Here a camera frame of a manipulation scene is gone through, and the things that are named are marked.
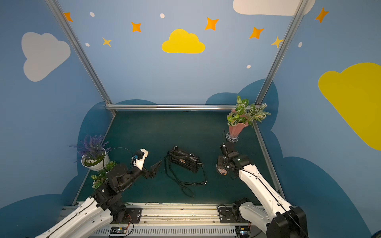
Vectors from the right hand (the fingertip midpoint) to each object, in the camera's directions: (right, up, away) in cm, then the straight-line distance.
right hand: (224, 160), depth 83 cm
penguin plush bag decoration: (0, -6, -1) cm, 6 cm away
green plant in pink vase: (+12, +26, +5) cm, 29 cm away
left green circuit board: (-55, -32, -12) cm, 65 cm away
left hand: (-38, +5, -10) cm, 39 cm away
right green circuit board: (+7, -33, -11) cm, 35 cm away
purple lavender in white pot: (-71, +5, -6) cm, 72 cm away
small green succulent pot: (-71, -10, -1) cm, 72 cm away
